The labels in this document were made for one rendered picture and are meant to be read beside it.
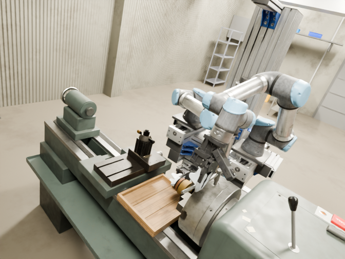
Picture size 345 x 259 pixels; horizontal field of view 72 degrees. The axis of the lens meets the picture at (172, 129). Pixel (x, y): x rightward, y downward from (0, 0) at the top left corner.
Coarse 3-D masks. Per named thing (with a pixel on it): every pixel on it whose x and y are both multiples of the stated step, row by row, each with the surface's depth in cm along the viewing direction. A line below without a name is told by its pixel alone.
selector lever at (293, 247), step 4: (292, 212) 78; (292, 216) 78; (292, 220) 78; (292, 224) 78; (292, 228) 78; (292, 232) 78; (292, 236) 78; (292, 240) 78; (288, 244) 79; (292, 244) 78; (292, 248) 78; (296, 248) 78; (296, 252) 77
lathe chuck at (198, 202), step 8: (208, 184) 102; (224, 184) 103; (200, 192) 100; (208, 192) 99; (216, 192) 99; (192, 200) 99; (200, 200) 98; (208, 200) 97; (184, 208) 100; (192, 208) 98; (200, 208) 97; (192, 216) 98; (200, 216) 96; (184, 224) 101; (192, 224) 98; (192, 232) 99
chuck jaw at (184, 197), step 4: (188, 192) 114; (180, 196) 113; (184, 196) 110; (188, 196) 111; (180, 200) 110; (184, 200) 107; (180, 204) 104; (184, 204) 105; (176, 208) 106; (180, 208) 104; (180, 212) 104; (184, 212) 101; (184, 216) 101
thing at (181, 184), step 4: (180, 180) 118; (184, 180) 118; (176, 184) 117; (180, 184) 116; (184, 184) 116; (188, 184) 115; (176, 188) 118; (180, 188) 116; (184, 188) 114; (180, 192) 116; (192, 192) 119
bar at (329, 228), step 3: (327, 228) 90; (330, 228) 89; (333, 228) 89; (330, 231) 89; (333, 231) 89; (336, 231) 88; (339, 231) 88; (336, 234) 88; (339, 234) 88; (342, 234) 88; (339, 237) 88; (342, 237) 87
